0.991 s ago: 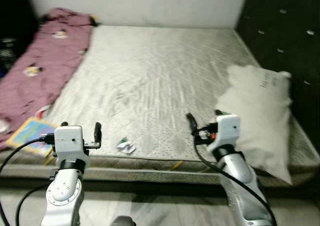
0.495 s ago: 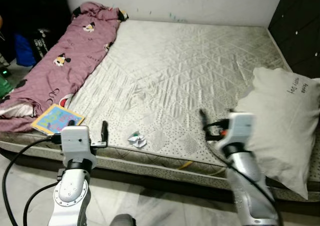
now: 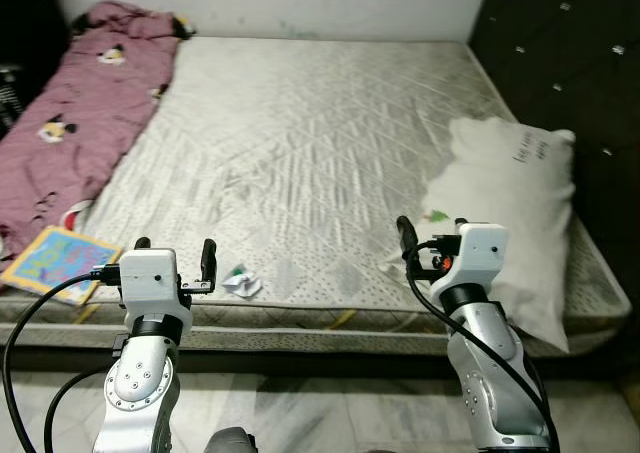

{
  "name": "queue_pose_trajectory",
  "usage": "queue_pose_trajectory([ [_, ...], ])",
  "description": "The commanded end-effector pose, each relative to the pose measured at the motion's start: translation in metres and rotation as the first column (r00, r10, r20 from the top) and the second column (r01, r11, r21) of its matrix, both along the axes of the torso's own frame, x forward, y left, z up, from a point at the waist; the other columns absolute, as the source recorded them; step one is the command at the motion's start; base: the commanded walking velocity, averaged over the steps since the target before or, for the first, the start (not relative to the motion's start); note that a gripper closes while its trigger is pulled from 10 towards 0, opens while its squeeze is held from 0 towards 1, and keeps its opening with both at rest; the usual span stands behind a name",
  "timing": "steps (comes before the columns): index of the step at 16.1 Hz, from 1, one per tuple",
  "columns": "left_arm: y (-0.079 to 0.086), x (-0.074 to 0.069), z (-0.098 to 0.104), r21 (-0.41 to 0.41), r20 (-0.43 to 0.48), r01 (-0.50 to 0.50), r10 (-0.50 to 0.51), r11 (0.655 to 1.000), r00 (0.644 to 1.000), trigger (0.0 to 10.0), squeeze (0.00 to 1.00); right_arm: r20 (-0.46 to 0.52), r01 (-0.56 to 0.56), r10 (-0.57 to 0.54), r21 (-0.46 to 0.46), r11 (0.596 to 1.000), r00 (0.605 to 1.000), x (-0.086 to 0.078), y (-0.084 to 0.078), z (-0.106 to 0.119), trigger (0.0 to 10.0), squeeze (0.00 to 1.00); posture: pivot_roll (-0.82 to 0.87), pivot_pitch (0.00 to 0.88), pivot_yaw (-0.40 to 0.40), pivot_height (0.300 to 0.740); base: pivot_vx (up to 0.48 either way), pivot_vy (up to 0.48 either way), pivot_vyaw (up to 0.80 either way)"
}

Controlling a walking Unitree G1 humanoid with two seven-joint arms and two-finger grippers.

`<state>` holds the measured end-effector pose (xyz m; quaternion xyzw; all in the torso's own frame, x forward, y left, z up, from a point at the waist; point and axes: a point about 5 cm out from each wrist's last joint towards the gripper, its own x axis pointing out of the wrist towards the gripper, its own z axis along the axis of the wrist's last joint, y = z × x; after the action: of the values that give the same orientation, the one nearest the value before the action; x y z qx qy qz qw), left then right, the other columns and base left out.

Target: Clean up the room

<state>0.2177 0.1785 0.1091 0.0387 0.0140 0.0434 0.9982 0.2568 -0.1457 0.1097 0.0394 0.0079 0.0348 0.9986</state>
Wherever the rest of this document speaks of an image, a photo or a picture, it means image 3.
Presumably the white green wrapper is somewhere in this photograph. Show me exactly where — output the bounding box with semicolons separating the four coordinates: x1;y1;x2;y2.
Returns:
220;265;264;299

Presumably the white pillow with tree print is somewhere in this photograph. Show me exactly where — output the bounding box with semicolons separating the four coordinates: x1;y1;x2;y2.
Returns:
390;116;578;354

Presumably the colourful children's board book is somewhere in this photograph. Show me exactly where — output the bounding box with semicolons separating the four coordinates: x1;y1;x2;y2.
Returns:
0;225;126;306

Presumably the purple cartoon print blanket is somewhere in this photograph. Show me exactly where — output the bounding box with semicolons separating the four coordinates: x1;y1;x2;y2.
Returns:
0;0;196;259

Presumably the white garment with red trim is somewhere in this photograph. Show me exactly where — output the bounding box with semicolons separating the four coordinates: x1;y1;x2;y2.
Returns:
62;201;96;232

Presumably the grey robot left leg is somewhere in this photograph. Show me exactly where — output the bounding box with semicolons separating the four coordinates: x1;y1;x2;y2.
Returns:
205;426;259;453

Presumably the black tufted headboard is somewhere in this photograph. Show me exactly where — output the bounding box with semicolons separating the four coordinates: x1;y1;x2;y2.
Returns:
468;0;640;314

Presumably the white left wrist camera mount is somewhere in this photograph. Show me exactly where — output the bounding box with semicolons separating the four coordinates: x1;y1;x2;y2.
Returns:
118;248;193;319

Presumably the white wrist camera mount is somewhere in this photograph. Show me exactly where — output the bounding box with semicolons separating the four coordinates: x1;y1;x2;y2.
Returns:
118;248;193;319
455;223;511;296

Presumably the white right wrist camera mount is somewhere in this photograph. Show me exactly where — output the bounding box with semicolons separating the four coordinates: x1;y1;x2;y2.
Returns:
455;223;511;296

